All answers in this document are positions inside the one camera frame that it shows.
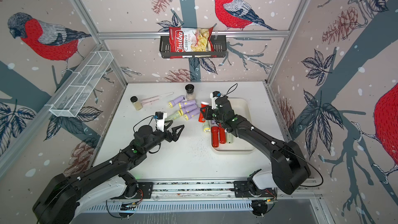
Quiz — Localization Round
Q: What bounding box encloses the red cassava chips bag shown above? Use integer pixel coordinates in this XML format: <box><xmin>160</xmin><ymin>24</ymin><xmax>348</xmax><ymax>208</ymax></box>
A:
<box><xmin>169</xmin><ymin>27</ymin><xmax>214</xmax><ymax>53</ymax></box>

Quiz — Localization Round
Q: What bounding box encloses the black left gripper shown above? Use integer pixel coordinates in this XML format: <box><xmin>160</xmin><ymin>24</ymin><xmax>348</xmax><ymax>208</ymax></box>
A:
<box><xmin>143</xmin><ymin>119</ymin><xmax>184</xmax><ymax>154</ymax></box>

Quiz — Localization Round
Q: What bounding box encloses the white wire mesh shelf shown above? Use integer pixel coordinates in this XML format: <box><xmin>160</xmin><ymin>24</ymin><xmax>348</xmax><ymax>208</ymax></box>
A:
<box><xmin>49</xmin><ymin>51</ymin><xmax>114</xmax><ymax>117</ymax></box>

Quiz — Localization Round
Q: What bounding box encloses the cream plastic storage tray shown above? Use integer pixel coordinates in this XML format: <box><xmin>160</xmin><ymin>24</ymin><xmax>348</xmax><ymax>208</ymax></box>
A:
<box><xmin>211</xmin><ymin>98</ymin><xmax>256</xmax><ymax>155</ymax></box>

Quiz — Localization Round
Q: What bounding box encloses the aluminium front rail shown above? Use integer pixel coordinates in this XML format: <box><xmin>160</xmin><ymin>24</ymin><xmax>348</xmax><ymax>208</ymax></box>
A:
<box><xmin>63</xmin><ymin>178</ymin><xmax>324</xmax><ymax>202</ymax></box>

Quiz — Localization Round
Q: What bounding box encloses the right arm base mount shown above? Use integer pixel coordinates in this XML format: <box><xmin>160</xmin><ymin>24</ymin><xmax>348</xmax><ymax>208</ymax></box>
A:
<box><xmin>230</xmin><ymin>169</ymin><xmax>278</xmax><ymax>199</ymax></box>

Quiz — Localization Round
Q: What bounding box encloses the small glass spice bottle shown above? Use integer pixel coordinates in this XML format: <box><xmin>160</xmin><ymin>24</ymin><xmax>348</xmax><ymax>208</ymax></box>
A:
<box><xmin>130</xmin><ymin>96</ymin><xmax>143</xmax><ymax>111</ymax></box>

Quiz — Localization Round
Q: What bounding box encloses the black wall basket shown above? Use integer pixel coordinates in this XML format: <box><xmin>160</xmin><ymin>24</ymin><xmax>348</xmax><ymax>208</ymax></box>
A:
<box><xmin>159</xmin><ymin>35</ymin><xmax>228</xmax><ymax>59</ymax></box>

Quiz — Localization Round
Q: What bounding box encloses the green flashlight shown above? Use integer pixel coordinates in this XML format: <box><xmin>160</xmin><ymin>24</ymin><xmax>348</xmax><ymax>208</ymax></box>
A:
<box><xmin>203</xmin><ymin>121</ymin><xmax>211</xmax><ymax>133</ymax></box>
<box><xmin>166</xmin><ymin>110</ymin><xmax>181</xmax><ymax>121</ymax></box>
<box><xmin>226</xmin><ymin>132</ymin><xmax>234</xmax><ymax>144</ymax></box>

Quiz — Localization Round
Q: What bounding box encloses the black-top pepper grinder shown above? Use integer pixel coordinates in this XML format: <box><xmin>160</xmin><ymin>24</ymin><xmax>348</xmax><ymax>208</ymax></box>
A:
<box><xmin>185</xmin><ymin>84</ymin><xmax>195</xmax><ymax>101</ymax></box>

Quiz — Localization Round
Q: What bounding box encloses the red flashlight white head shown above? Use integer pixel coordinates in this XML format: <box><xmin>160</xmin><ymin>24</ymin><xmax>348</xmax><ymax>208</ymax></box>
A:
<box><xmin>199</xmin><ymin>102</ymin><xmax>209</xmax><ymax>123</ymax></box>

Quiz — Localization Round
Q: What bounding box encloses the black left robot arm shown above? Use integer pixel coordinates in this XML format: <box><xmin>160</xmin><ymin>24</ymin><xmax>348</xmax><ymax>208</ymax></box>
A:
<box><xmin>32</xmin><ymin>125</ymin><xmax>184</xmax><ymax>224</ymax></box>

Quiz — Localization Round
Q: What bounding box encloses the purple flashlight top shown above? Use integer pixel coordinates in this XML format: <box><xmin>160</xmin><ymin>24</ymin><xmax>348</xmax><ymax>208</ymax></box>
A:
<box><xmin>169</xmin><ymin>95</ymin><xmax>185</xmax><ymax>108</ymax></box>

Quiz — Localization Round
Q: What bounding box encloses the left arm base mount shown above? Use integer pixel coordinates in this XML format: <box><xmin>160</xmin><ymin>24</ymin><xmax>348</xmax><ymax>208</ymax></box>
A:
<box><xmin>111</xmin><ymin>173</ymin><xmax>154</xmax><ymax>200</ymax></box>

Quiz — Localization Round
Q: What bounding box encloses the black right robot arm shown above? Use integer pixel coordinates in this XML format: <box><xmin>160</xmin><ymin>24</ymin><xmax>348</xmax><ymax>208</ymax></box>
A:
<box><xmin>201</xmin><ymin>95</ymin><xmax>311</xmax><ymax>195</ymax></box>

